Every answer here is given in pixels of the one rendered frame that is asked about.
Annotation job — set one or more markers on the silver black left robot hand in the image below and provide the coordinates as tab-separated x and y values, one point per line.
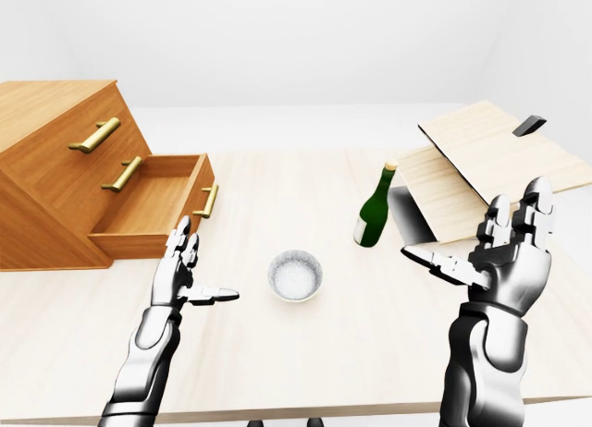
171	279

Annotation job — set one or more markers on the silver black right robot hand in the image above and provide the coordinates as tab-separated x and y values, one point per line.
513	270

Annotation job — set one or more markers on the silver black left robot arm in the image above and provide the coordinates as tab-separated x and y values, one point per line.
143	362

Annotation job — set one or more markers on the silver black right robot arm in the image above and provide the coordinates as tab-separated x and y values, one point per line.
485	371

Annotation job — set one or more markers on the open wooden drawer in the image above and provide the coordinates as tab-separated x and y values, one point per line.
143	200

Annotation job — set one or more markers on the wooden cabinet with drawers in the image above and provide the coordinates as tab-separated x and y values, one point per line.
41	223

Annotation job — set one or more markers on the pale wooden slat tray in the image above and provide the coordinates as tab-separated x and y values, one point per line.
490	150

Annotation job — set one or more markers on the white speckled bowl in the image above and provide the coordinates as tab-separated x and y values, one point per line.
296	276

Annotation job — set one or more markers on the small black block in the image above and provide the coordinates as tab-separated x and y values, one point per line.
529	125

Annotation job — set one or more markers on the green glass bottle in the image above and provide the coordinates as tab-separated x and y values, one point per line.
373	214

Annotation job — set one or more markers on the small dark shape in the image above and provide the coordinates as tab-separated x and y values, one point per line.
315	423
255	423

